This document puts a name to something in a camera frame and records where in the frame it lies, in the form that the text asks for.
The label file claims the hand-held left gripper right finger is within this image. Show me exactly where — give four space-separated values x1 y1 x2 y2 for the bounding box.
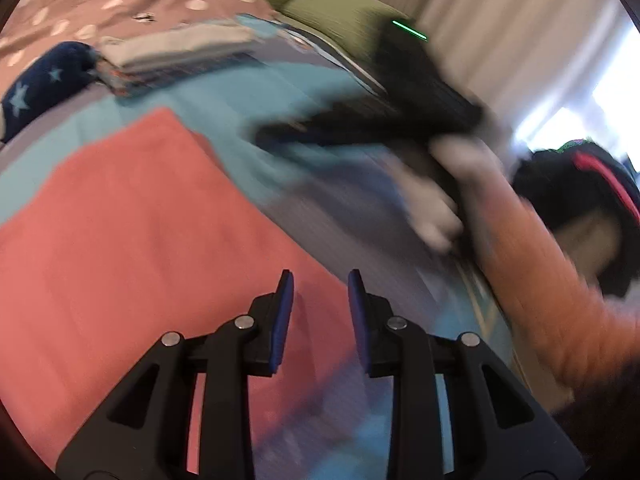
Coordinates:
347 268 586 480

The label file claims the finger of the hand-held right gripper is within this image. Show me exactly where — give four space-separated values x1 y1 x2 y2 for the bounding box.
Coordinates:
254 102 401 150

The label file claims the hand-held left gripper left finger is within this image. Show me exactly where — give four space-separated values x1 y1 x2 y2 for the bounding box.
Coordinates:
55 269 296 480

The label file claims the pink shirt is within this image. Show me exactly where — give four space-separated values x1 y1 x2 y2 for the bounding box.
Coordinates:
0 107 383 471

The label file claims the person's right forearm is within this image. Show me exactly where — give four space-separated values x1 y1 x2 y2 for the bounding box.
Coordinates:
467 177 640 401

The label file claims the stack of folded clothes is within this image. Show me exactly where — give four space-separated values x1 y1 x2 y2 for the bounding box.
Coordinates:
96 24 262 98

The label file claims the person's right hand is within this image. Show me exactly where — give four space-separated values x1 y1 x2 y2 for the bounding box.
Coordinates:
402 136 507 255

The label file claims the pleated curtain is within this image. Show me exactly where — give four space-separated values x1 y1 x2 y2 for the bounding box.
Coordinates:
320 0 628 161

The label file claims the large green pillow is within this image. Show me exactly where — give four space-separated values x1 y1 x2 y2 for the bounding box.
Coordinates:
279 0 417 58

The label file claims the black red-striped cap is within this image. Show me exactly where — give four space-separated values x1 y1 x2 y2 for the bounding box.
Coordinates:
512 139 640 301

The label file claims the navy star blanket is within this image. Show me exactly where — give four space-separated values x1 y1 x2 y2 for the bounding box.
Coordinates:
0 41 101 145

